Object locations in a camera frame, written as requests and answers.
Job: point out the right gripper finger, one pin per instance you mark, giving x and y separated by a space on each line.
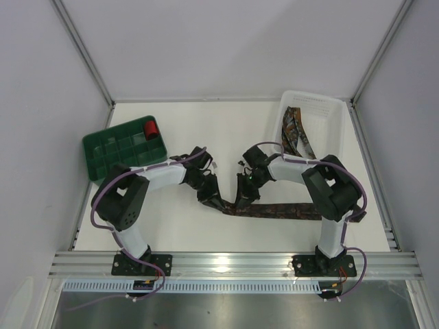
239 196
246 201

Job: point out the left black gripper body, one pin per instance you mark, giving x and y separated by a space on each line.
208 191

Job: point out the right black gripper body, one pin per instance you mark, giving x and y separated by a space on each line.
247 189

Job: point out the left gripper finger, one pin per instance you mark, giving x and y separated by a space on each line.
212 203
222 204

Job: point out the dark brown patterned tie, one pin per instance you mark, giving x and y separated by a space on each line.
296 211

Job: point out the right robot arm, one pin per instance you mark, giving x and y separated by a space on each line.
336 194

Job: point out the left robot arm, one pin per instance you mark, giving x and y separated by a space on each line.
117 204

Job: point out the orange blue patterned tie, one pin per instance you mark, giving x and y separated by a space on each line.
293 132

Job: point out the red rolled tie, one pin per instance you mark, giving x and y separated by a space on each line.
150 130

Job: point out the green compartment tray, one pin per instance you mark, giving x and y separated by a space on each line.
124 143

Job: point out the white plastic basket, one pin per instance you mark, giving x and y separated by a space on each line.
322 118

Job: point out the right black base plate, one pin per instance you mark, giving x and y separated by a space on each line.
313 265

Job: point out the right aluminium frame post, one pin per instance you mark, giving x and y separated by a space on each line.
384 45

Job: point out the aluminium frame post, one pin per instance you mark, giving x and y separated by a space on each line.
384 45
80 46

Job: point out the aluminium mounting rail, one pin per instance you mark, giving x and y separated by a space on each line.
234 265

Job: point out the white slotted cable duct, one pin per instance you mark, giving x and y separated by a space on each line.
193 286

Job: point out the left aluminium frame post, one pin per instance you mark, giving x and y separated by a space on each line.
80 46

